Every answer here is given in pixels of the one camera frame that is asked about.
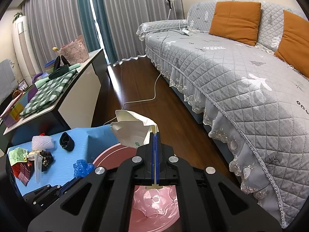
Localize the pink lace basket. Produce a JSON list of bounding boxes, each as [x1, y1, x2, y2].
[[57, 35, 89, 64]]

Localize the clear straw packet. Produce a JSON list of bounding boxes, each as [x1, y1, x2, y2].
[[34, 151, 42, 183]]

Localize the white standing air conditioner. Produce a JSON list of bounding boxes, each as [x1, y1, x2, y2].
[[12, 16, 41, 85]]

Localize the orange cushion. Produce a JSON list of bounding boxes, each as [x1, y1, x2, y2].
[[209, 1, 261, 46], [274, 10, 309, 78]]

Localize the teal curtain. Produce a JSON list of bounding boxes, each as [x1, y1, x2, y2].
[[77, 0, 118, 64]]

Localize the colourful storage box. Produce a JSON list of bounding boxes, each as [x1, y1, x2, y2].
[[1, 84, 38, 128]]

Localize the orange cushion far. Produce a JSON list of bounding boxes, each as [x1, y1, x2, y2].
[[274, 10, 309, 78]]

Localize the white crushed paper carton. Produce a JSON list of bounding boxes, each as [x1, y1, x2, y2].
[[110, 109, 160, 190]]

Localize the beige tissue pack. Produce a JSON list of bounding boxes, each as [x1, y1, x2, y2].
[[27, 150, 40, 161]]

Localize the black bag with green band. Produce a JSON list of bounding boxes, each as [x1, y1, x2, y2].
[[48, 55, 71, 80]]

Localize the blue table mat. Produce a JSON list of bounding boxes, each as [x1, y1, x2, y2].
[[16, 125, 119, 195]]

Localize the white foam net sleeve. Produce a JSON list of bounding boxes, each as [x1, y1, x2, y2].
[[31, 136, 54, 150]]

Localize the pink trash bin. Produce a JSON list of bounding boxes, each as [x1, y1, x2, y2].
[[93, 143, 180, 231]]

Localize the stacked plastic bowls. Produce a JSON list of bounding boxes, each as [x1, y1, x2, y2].
[[44, 59, 55, 74]]

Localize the blue plastic bag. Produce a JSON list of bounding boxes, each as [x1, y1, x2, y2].
[[73, 159, 95, 178]]

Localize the grey covered television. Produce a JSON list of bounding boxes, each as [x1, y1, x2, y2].
[[0, 59, 18, 103]]

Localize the orange cushion near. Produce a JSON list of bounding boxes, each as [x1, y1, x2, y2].
[[209, 1, 261, 46]]

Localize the green checkered cloth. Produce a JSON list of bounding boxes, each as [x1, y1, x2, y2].
[[19, 69, 76, 118]]

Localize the white power cable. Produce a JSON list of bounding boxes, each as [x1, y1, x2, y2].
[[103, 19, 194, 126]]

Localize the dark cabinet with white top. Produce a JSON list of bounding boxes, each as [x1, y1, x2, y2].
[[3, 49, 107, 146]]

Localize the black scrunchie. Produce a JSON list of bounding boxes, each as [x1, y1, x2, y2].
[[40, 150, 54, 172]]

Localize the green snack pouch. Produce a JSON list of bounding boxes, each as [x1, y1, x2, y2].
[[8, 147, 28, 166]]

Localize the grey quilted sofa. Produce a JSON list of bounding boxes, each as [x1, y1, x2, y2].
[[136, 1, 308, 229]]

